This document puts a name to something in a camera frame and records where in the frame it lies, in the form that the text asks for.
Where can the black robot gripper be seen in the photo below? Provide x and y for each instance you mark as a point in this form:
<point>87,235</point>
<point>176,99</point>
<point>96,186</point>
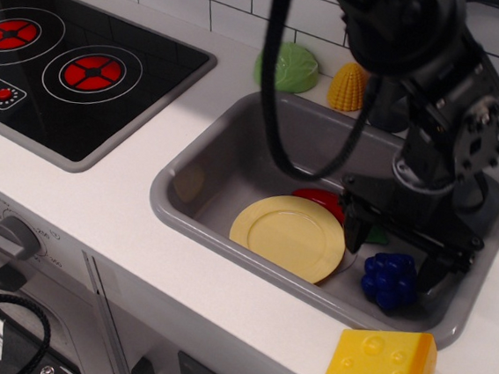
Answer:
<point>434,221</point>

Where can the blue toy blueberries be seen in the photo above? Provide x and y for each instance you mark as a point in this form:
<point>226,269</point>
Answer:
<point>389,280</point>

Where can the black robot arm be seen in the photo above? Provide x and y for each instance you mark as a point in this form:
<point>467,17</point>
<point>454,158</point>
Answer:
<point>436,181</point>

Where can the yellow toy plate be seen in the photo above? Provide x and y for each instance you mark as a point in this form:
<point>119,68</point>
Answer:
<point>294,233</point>

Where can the grey plastic sink basin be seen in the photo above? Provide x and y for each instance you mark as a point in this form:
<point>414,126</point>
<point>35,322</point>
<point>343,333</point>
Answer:
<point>229,167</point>

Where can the red toy chili pepper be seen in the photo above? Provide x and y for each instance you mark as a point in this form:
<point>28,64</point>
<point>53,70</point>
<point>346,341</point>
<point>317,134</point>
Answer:
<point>330,201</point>

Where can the yellow toy cheese wedge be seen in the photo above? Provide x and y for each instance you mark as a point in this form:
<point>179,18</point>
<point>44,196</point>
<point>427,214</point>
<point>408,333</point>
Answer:
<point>384,352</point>

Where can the yellow toy corn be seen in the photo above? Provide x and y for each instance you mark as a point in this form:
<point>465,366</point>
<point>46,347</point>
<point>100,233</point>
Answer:
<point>347,88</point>

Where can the green toy cabbage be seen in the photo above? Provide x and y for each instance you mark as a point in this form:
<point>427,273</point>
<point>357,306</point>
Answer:
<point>296,69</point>

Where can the grey toy oven front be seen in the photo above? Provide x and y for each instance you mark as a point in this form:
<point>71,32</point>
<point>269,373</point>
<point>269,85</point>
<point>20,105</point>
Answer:
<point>100,324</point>

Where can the black toy stovetop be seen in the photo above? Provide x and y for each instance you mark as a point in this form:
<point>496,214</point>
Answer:
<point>76,81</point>

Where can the grey oven knob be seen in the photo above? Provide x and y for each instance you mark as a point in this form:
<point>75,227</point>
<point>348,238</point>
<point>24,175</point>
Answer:
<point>17,240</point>

